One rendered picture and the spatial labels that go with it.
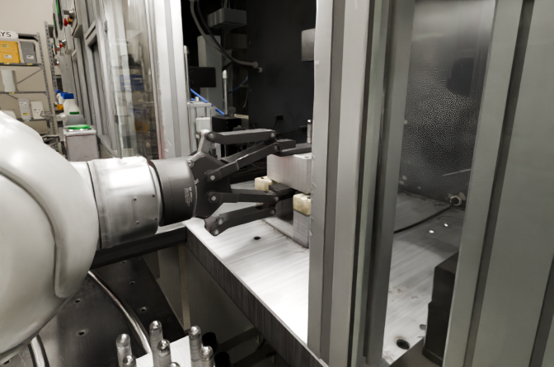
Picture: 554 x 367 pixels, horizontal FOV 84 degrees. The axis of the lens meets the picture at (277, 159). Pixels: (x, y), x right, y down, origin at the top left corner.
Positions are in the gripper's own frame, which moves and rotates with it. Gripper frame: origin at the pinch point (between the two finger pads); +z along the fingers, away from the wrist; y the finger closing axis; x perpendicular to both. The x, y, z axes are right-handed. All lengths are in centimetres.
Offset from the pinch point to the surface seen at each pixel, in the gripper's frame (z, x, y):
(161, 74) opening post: -13.0, 18.6, 13.6
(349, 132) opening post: -13.5, -22.1, 9.0
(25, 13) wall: -48, 750, 146
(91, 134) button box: -22.1, 43.1, 1.7
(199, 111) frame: -3.8, 27.0, 6.7
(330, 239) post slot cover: -13.4, -20.7, 1.2
